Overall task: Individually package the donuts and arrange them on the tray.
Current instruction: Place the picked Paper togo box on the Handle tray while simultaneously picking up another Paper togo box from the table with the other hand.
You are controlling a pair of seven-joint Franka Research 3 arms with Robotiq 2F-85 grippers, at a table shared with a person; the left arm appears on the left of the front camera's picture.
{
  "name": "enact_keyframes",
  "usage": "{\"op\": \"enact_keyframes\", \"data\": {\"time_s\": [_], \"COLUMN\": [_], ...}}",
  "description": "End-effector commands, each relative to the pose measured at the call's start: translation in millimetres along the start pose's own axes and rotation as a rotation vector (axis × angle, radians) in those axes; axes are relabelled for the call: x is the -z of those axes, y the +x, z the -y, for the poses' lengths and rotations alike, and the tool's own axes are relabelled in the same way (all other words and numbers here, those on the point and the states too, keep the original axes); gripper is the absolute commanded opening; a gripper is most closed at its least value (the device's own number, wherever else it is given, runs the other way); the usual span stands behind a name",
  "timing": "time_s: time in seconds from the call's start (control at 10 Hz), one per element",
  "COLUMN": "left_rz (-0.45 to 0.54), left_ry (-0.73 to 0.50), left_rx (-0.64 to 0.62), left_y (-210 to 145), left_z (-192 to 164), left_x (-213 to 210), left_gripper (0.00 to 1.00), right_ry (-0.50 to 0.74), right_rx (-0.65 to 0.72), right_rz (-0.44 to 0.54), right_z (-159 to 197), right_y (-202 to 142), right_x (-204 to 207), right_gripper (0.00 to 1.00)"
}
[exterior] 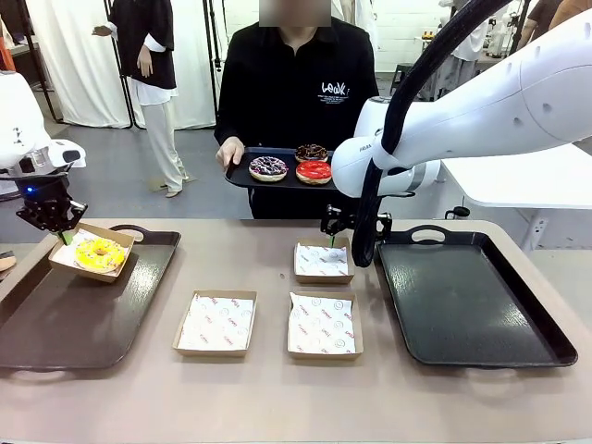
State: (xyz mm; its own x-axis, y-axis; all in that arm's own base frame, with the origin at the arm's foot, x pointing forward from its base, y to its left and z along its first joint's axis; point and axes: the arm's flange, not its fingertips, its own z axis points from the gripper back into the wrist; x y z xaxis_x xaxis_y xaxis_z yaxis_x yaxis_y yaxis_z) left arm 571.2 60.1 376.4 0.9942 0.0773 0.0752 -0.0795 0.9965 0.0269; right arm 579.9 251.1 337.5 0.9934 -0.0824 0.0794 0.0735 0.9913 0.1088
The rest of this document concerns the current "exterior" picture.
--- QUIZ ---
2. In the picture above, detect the left black tray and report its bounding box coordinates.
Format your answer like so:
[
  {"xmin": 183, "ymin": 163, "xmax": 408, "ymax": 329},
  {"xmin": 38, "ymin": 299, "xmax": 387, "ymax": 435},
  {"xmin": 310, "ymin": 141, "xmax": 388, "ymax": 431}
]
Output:
[{"xmin": 0, "ymin": 224, "xmax": 182, "ymax": 371}]

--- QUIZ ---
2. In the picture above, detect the mannequin in black top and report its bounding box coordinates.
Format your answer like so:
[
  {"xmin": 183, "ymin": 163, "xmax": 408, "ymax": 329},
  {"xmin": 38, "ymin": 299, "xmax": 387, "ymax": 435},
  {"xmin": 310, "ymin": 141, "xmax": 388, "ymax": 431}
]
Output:
[{"xmin": 92, "ymin": 0, "xmax": 189, "ymax": 199}]

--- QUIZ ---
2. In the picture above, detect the person's right hand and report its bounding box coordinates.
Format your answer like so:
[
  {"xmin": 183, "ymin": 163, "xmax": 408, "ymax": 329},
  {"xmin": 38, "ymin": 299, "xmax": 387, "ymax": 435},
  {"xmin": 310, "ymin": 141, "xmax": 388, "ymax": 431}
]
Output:
[{"xmin": 215, "ymin": 137, "xmax": 245, "ymax": 167}]

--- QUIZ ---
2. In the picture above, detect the white curtain backdrop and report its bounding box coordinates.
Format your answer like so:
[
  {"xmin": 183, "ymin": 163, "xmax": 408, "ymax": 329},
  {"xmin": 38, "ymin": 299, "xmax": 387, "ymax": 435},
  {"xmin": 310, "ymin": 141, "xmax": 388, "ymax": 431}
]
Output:
[{"xmin": 25, "ymin": 0, "xmax": 235, "ymax": 130}]

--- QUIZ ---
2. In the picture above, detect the purple white striped donut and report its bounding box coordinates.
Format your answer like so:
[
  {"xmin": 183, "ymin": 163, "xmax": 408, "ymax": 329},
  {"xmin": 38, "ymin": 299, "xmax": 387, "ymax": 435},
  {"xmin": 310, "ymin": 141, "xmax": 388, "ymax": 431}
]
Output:
[{"xmin": 248, "ymin": 155, "xmax": 289, "ymax": 182}]

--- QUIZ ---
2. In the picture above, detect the black light stand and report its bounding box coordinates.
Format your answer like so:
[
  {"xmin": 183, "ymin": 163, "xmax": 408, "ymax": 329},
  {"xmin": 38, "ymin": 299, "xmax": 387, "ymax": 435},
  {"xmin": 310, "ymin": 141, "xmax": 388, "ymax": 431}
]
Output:
[{"xmin": 203, "ymin": 0, "xmax": 226, "ymax": 129}]

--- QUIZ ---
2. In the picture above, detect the yellow sprinkled donut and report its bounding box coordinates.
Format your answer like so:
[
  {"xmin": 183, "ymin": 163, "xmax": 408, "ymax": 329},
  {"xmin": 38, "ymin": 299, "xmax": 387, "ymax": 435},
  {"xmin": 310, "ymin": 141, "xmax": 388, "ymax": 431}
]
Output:
[{"xmin": 74, "ymin": 236, "xmax": 127, "ymax": 273}]

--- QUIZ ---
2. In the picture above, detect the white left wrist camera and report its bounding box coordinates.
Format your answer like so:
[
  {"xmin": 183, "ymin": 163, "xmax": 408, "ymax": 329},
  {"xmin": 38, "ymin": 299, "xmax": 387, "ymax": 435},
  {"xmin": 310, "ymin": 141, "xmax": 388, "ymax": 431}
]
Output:
[{"xmin": 45, "ymin": 141, "xmax": 88, "ymax": 170}]

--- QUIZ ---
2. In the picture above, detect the red glazed donut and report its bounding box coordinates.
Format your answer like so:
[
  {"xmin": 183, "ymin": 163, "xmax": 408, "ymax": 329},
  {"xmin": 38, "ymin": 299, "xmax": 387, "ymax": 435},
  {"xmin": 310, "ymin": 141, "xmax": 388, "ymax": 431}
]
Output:
[{"xmin": 295, "ymin": 159, "xmax": 333, "ymax": 186}]

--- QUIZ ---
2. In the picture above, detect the black serving tray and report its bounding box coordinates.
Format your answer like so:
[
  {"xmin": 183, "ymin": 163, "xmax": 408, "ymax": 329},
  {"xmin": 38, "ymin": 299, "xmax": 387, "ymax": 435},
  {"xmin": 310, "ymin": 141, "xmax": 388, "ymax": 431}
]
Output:
[{"xmin": 225, "ymin": 146, "xmax": 346, "ymax": 191}]

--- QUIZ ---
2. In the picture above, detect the dark plastic stool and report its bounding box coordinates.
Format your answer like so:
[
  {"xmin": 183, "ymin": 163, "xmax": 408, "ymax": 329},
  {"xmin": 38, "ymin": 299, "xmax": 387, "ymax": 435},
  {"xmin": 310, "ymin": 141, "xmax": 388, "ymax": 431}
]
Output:
[{"xmin": 391, "ymin": 63, "xmax": 417, "ymax": 93}]

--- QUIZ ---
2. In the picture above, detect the kraft paper food box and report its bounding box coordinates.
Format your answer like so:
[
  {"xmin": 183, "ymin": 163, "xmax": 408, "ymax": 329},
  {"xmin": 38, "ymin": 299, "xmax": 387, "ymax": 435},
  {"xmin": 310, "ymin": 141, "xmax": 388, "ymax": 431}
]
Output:
[
  {"xmin": 286, "ymin": 290, "xmax": 364, "ymax": 362},
  {"xmin": 48, "ymin": 221, "xmax": 136, "ymax": 284},
  {"xmin": 171, "ymin": 289, "xmax": 258, "ymax": 358},
  {"xmin": 293, "ymin": 237, "xmax": 356, "ymax": 286}
]

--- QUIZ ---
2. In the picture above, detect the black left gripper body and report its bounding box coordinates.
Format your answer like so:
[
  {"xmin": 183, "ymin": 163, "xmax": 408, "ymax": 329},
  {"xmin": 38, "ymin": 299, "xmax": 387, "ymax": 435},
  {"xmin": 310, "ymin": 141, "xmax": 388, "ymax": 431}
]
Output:
[{"xmin": 16, "ymin": 171, "xmax": 73, "ymax": 230}]

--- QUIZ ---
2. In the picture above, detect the person in black shirt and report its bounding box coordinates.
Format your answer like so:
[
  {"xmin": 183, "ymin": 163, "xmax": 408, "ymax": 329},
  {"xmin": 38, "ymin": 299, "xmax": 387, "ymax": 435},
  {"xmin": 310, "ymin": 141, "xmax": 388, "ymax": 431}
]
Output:
[{"xmin": 214, "ymin": 0, "xmax": 394, "ymax": 221}]

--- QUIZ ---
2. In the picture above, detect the white printed paper liner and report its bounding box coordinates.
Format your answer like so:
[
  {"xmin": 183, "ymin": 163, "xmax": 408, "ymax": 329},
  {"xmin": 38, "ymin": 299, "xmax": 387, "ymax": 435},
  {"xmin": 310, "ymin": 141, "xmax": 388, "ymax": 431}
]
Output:
[
  {"xmin": 295, "ymin": 243, "xmax": 349, "ymax": 278},
  {"xmin": 178, "ymin": 293, "xmax": 255, "ymax": 352},
  {"xmin": 289, "ymin": 291, "xmax": 356, "ymax": 355},
  {"xmin": 55, "ymin": 229, "xmax": 96, "ymax": 270}
]

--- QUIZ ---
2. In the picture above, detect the chocolate sprinkled donut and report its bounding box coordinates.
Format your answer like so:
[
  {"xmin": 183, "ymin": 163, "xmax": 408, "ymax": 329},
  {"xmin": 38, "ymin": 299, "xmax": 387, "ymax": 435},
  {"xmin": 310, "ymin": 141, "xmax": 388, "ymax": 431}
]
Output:
[{"xmin": 294, "ymin": 143, "xmax": 329, "ymax": 164}]

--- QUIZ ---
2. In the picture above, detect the black plastic tray with handles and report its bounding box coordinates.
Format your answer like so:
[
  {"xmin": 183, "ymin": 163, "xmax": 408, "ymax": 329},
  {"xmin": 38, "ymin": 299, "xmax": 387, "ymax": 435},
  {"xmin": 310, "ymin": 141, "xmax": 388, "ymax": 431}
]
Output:
[{"xmin": 376, "ymin": 224, "xmax": 579, "ymax": 371}]

